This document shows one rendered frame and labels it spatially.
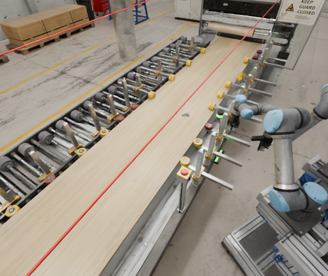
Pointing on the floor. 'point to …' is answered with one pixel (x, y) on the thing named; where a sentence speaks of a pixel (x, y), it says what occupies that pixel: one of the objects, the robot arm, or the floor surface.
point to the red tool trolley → (100, 6)
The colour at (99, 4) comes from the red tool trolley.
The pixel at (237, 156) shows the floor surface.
